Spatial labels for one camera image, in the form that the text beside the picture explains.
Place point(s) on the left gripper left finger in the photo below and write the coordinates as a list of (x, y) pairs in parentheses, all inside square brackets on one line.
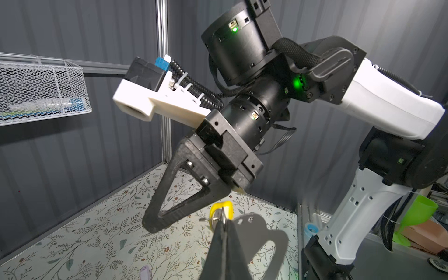
[(214, 268)]

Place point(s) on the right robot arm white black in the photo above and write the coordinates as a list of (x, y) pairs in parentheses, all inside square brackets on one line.
[(407, 147)]

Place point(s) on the white wire mesh basket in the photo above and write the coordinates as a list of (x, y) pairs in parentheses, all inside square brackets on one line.
[(23, 82)]

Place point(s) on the green plastic cup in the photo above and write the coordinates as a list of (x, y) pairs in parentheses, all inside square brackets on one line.
[(419, 212)]

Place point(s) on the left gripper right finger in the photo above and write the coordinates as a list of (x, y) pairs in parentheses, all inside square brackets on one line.
[(235, 261)]

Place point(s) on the purple key tag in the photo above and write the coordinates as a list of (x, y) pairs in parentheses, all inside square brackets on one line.
[(145, 273)]

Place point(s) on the yellow key tag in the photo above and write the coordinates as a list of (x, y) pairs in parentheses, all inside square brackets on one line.
[(225, 204)]

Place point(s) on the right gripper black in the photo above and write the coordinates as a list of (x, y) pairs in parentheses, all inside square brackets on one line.
[(203, 170)]

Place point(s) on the silver key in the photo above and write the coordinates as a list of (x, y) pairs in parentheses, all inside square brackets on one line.
[(219, 214)]

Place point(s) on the blue tape roll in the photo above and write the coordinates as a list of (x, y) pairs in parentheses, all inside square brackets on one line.
[(309, 230)]

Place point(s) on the items in white basket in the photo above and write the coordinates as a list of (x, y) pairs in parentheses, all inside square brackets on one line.
[(45, 107)]

